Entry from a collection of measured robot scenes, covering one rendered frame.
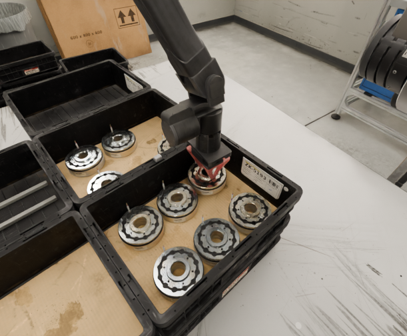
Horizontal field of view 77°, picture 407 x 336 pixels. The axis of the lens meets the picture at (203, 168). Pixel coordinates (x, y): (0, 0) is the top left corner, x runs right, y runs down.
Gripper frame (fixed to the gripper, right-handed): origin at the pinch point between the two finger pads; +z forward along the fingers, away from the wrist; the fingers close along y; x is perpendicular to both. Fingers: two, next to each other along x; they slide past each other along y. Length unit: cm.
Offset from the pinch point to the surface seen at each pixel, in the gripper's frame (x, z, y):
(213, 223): -7.2, 2.3, 12.3
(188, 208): -9.9, 2.2, 5.7
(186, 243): -14.4, 5.2, 11.6
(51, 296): -42.5, 5.0, 5.6
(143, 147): -7.9, 6.0, -23.6
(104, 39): 58, 71, -278
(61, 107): -23, 7, -62
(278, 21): 270, 74, -209
